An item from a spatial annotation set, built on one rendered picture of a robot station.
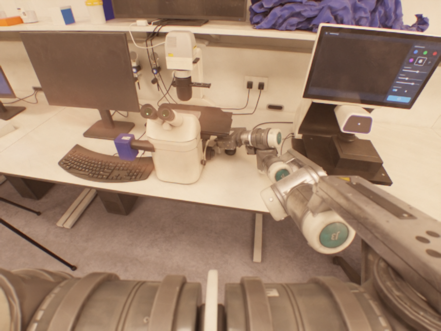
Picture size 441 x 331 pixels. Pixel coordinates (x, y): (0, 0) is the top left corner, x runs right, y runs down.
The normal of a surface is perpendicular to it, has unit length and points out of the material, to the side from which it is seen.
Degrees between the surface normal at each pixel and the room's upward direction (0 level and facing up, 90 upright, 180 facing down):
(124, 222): 0
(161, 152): 91
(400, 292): 24
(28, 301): 49
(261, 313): 13
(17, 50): 90
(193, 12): 86
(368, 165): 90
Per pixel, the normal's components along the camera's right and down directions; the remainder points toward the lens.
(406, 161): 0.02, -0.75
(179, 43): -0.15, 0.40
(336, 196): -1.00, -0.01
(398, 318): -0.95, 0.07
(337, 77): -0.16, 0.68
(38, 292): 0.57, -0.82
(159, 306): 0.02, -0.88
